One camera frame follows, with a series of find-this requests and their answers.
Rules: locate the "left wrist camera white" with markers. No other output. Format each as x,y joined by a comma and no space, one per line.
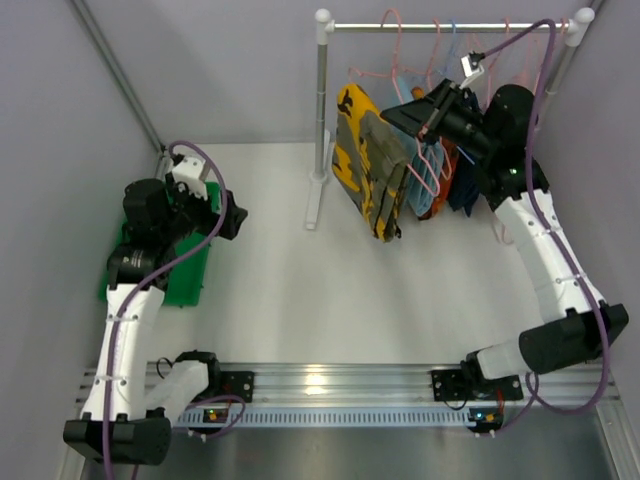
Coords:
187,175

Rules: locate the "pink trousers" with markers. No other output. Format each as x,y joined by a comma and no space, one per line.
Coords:
503,237

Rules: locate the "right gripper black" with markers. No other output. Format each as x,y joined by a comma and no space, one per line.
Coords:
439,111

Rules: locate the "perforated cable duct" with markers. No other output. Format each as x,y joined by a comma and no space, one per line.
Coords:
299,417

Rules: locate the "orange camouflage trousers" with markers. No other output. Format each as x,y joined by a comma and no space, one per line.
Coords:
442,195

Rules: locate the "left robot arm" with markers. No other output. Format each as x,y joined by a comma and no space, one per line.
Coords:
122,422

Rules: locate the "white clothes rack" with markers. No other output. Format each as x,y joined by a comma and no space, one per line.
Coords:
573,31

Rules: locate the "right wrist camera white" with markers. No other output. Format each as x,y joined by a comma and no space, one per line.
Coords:
472,68

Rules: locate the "blue wire hanger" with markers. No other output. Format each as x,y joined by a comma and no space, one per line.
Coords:
447,71

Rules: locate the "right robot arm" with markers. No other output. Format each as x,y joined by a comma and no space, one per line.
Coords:
578,324

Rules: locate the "light blue trousers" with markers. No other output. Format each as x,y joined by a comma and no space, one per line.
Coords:
425,177

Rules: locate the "yellow camouflage trousers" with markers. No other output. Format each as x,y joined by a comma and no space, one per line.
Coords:
370,162

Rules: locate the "navy blue trousers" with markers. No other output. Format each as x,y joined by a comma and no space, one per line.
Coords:
464,192

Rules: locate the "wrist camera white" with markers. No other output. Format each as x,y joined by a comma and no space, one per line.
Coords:
472,68
187,175

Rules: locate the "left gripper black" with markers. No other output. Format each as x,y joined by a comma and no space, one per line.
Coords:
218,212

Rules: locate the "aluminium mounting rail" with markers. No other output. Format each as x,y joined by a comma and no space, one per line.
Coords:
300,385

